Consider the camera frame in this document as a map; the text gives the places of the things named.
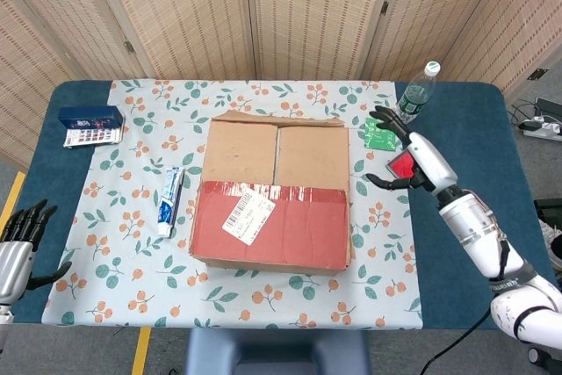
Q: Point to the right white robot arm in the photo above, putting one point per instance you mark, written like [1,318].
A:
[474,225]

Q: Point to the green paper packet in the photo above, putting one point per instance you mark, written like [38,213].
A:
[376,139]

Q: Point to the white watercolour paint palette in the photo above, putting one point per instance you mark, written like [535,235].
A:
[92,135]

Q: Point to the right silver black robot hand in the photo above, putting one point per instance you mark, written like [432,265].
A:
[432,164]

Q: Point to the brown cardboard box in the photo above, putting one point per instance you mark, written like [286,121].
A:
[281,234]

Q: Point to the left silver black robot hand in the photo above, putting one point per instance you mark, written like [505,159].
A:
[13,265]

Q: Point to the white power strip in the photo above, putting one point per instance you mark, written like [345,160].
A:
[544,129]

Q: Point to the floral patterned tablecloth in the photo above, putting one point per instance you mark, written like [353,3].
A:
[131,173]

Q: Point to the dark blue rectangular box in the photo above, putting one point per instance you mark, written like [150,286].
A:
[90,115]

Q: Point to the dark pen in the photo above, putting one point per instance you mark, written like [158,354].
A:
[178,197]

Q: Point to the clear plastic water bottle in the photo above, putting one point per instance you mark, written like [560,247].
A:
[412,100]

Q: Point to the grey sneaker shoe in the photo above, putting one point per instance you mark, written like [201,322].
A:
[554,234]

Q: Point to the black floor device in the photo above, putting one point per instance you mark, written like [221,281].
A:
[549,208]

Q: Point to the black caster wheel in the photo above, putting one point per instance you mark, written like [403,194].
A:
[538,355]

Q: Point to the bamboo folding screen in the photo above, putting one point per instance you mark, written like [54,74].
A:
[307,6]

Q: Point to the blue white toothpaste tube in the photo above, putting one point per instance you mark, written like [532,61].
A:
[167,204]

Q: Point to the red ink pad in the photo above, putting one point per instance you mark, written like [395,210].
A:
[397,166]

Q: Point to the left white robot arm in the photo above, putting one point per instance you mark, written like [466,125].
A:
[4,313]

